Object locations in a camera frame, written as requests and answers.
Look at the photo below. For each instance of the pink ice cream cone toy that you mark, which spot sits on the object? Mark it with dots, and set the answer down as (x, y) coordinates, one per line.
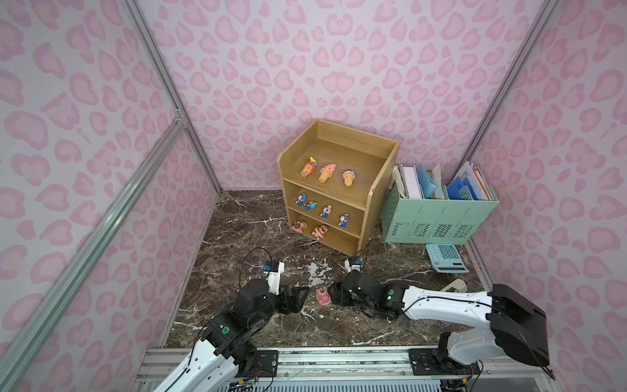
(326, 172)

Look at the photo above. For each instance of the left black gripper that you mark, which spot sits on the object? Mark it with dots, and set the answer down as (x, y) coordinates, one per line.
(286, 301)

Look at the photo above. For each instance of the mint green calculator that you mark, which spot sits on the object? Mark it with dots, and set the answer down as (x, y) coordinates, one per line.
(445, 259)

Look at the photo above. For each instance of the mint green file organizer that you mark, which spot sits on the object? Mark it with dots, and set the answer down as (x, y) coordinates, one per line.
(426, 221)

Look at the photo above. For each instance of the sprinkled ice cream cone toy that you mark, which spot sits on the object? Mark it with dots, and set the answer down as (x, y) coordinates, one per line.
(309, 167)

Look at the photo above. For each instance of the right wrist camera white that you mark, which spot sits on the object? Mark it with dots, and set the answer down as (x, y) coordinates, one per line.
(354, 263)

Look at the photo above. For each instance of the papers and folders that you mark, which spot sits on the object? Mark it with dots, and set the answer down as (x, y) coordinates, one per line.
(418, 182)

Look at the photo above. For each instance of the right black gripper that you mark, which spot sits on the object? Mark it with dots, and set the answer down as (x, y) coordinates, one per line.
(346, 294)

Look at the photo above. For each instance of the small blue figure toy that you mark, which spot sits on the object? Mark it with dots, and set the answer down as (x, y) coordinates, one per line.
(301, 199)

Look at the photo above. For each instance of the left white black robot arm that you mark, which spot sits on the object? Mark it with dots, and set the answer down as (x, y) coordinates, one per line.
(224, 347)

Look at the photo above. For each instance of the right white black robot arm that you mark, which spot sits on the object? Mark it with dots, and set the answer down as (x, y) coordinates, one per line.
(500, 322)

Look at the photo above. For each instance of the pink round toy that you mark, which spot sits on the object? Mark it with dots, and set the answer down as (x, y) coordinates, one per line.
(323, 296)

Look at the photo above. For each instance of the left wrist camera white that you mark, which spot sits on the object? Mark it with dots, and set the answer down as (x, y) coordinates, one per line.
(273, 272)

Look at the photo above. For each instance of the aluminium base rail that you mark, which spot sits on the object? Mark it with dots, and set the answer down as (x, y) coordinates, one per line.
(445, 367)

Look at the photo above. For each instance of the small purple figure toy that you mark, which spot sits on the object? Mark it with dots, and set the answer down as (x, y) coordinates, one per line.
(344, 220)

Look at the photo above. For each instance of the wooden three-tier shelf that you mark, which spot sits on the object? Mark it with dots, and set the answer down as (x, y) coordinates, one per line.
(334, 182)

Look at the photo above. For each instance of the pink red toy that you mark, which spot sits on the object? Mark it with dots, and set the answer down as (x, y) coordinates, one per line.
(320, 232)

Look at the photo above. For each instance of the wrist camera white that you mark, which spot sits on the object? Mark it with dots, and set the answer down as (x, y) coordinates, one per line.
(273, 272)
(354, 263)

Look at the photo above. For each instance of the white blue stapler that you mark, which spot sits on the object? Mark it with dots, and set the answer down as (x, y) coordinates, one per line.
(457, 286)

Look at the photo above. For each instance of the blue pink pig figure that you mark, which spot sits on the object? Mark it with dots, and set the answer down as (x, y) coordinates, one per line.
(326, 211)

